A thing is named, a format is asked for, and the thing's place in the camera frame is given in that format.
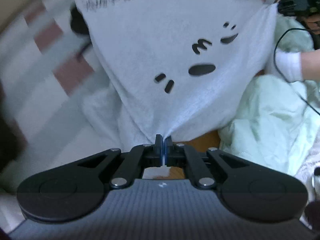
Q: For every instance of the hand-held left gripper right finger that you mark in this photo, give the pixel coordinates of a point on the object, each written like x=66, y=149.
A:
x=168, y=152

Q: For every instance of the light green blanket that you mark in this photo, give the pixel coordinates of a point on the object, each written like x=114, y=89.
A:
x=270, y=120

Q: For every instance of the white T-shirt black face print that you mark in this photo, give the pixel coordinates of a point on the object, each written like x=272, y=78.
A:
x=160, y=55

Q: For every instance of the pink white fuzzy cloth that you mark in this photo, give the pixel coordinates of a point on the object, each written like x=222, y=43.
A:
x=310, y=160

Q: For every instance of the person's arm with white sleeve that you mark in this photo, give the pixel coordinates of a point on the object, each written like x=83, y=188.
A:
x=287, y=65

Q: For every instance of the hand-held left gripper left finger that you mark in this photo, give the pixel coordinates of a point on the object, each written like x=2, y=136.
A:
x=158, y=152

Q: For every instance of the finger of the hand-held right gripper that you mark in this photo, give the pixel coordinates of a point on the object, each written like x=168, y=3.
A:
x=292, y=6

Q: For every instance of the grey white brown plaid sheet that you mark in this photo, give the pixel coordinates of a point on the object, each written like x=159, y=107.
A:
x=37, y=62

